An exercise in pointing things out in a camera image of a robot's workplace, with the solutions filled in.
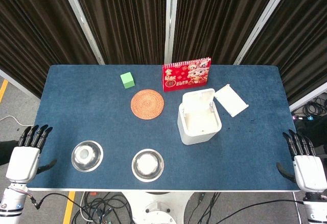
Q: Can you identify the steel bowl with white cup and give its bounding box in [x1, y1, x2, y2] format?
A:
[71, 140, 104, 172]

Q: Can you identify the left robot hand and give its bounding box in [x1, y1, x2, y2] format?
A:
[5, 124, 58, 184]

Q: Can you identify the black cable bundle under table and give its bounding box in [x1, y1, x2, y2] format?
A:
[32, 191, 133, 224]

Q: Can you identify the grey metal frame post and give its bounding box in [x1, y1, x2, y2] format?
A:
[163, 0, 180, 64]
[233, 0, 294, 65]
[57, 0, 106, 65]

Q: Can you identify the white open-lid bin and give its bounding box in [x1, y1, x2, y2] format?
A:
[177, 84, 249, 146]

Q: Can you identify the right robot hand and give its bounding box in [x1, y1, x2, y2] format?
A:
[276, 129, 327, 193]

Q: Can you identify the red desk calendar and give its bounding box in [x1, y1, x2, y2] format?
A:
[161, 56, 212, 93]

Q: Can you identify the black cable coil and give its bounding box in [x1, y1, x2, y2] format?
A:
[303, 95, 327, 119]

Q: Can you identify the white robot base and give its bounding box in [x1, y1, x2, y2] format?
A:
[122, 191, 195, 224]

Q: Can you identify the black curtain panel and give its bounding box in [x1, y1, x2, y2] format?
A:
[241, 0, 327, 105]
[69, 0, 168, 65]
[172, 0, 283, 64]
[0, 0, 99, 99]

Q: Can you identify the steel bowl with white contents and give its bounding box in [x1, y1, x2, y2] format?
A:
[131, 148, 165, 183]

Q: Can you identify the round orange woven coaster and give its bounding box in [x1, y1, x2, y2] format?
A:
[130, 89, 165, 120]

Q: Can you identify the yellow floor tape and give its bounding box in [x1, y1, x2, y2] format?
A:
[0, 79, 9, 103]
[62, 191, 76, 224]

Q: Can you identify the white cable on floor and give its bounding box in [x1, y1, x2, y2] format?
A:
[0, 115, 28, 127]

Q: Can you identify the blue table mat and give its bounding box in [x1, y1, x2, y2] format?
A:
[26, 64, 300, 192]

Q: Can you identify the green cube block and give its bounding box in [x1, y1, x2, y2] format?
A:
[120, 72, 136, 89]

